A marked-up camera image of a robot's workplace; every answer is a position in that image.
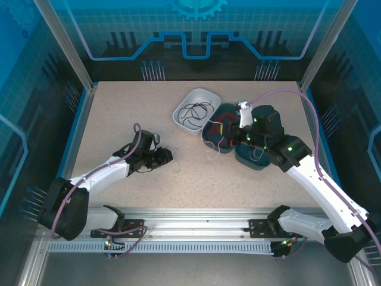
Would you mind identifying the thin black cable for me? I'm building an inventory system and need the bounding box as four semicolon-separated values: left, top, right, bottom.
177;103;197;123
181;116;208;131
190;100;216;120

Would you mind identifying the white plastic tray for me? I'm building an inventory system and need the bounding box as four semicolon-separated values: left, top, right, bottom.
172;88;221;137

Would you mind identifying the black connector block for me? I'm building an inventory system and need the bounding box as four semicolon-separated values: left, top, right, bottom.
102;238;126;260
272;238;298;260

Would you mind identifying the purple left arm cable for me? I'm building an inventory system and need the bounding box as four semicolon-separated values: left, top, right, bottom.
51;123;149;259

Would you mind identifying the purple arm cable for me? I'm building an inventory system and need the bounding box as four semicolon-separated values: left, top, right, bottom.
51;123;149;259
249;88;381;279

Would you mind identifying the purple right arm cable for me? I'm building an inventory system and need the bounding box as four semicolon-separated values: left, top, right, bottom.
249;88;381;279

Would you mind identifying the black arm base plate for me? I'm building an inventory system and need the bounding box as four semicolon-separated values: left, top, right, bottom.
248;219;280;239
120;219;145;239

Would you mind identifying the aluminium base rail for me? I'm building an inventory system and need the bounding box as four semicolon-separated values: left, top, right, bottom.
86;207;355;241

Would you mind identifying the white slotted cable duct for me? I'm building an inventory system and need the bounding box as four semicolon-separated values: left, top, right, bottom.
46;240;276;254

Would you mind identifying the aluminium frame post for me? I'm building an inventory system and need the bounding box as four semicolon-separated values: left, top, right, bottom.
299;0;358;92
32;0;98;92

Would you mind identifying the aluminium floor frame rail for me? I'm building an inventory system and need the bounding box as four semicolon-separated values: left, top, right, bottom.
22;241;48;286
349;256;376;286

